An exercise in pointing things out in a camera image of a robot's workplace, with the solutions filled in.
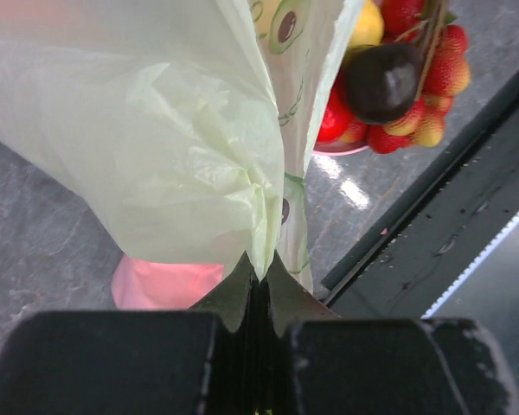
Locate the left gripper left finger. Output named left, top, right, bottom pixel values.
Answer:
left=0, top=257, right=258, bottom=414

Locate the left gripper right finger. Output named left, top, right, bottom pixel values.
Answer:
left=260, top=258, right=519, bottom=414

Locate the translucent green plastic bag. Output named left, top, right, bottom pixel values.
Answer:
left=0, top=1, right=363, bottom=288

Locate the red fake apple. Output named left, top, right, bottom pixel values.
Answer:
left=316, top=80, right=353, bottom=144

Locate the dark purple fake plum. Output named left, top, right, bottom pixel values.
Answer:
left=342, top=41, right=422, bottom=125

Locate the red strawberry bunch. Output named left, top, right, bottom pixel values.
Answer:
left=335, top=1, right=471, bottom=155

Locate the yellow fake pear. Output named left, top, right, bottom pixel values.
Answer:
left=348, top=0, right=384, bottom=48

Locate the pink baseball cap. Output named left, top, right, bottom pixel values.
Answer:
left=112, top=255, right=223, bottom=310

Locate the pink plate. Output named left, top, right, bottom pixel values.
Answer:
left=313, top=141, right=368, bottom=156

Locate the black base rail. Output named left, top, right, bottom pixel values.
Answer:
left=326, top=70, right=519, bottom=319

